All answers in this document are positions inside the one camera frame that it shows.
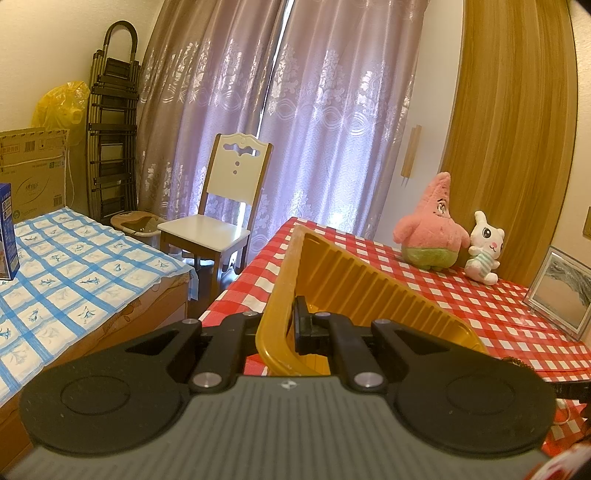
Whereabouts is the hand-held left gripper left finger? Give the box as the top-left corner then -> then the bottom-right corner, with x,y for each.
124,310 -> 265,394

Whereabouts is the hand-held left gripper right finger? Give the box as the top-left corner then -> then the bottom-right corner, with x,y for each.
293,295 -> 490,394

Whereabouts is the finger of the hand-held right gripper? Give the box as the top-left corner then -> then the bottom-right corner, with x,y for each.
551,377 -> 591,403

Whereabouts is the yellow plastic tray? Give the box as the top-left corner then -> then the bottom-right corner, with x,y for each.
255,224 -> 489,377

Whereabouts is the red checkered tablecloth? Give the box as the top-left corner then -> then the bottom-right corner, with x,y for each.
198,216 -> 591,480

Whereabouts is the white wooden chair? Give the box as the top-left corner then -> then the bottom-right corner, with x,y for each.
158,132 -> 274,278

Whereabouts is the brown plastic basin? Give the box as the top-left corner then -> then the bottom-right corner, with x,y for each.
110,209 -> 163,239

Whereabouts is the pink starfish plush toy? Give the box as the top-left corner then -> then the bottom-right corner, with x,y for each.
393,172 -> 471,271

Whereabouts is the white bunny plush toy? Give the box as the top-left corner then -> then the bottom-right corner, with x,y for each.
464,210 -> 507,285

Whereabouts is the blue checked bed sheet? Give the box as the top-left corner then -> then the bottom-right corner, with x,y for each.
0,206 -> 193,394

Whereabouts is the purple patterned curtain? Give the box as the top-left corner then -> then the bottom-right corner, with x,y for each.
136,0 -> 445,241

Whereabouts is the folded dark metal rack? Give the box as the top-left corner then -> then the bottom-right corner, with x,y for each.
85,23 -> 142,220

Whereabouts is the blue carton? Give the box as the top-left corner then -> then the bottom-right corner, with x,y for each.
0,182 -> 20,281

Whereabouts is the cardboard box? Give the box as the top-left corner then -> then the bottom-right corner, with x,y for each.
0,127 -> 70,228

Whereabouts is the wooden door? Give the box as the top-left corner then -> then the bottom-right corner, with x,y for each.
438,0 -> 579,283

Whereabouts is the yellow plastic bag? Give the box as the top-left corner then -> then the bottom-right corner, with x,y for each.
31,80 -> 91,149

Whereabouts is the sand art picture frame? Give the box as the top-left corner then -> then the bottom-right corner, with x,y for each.
523,246 -> 591,342

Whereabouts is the wooden bed frame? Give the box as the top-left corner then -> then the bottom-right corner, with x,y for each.
0,271 -> 193,464

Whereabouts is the wooden wall stick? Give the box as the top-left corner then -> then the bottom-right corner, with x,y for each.
400,124 -> 422,188

